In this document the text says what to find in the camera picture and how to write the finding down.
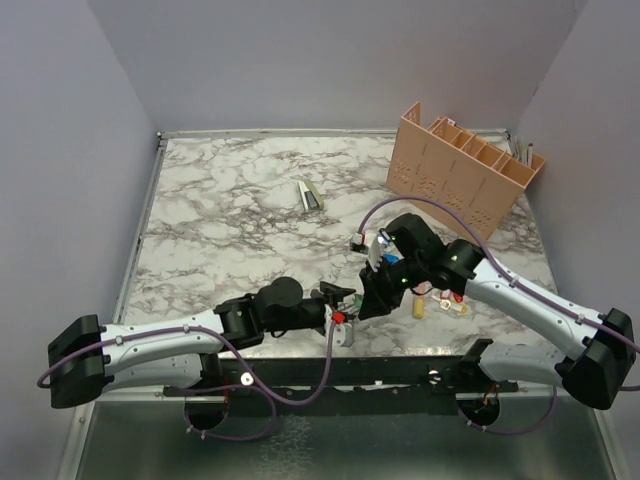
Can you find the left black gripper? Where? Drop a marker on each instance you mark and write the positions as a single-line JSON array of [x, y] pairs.
[[330, 293]]

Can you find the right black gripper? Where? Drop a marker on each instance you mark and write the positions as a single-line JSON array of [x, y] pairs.
[[378, 298]]

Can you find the green key tag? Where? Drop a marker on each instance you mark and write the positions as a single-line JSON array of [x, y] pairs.
[[357, 301]]

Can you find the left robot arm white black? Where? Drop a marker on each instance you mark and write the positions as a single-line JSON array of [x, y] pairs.
[[89, 359]]

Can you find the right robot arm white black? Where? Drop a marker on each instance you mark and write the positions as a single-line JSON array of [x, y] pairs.
[[591, 354]]

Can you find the yellow pink marker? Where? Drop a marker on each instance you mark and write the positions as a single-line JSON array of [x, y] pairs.
[[418, 307]]

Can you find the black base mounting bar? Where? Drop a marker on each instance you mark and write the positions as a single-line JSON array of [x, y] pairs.
[[355, 386]]

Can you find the beige stapler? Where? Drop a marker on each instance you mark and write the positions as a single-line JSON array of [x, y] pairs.
[[310, 197]]

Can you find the peach compartment organizer box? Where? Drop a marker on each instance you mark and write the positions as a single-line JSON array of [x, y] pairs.
[[455, 167]]

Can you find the pens behind organizer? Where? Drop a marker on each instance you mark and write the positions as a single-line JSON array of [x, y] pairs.
[[522, 152]]

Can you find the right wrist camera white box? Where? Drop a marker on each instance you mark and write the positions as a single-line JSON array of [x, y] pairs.
[[367, 243]]

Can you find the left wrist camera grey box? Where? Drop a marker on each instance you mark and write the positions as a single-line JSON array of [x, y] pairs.
[[343, 332]]

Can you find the aluminium table frame rail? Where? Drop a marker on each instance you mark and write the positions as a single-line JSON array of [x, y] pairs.
[[139, 232]]

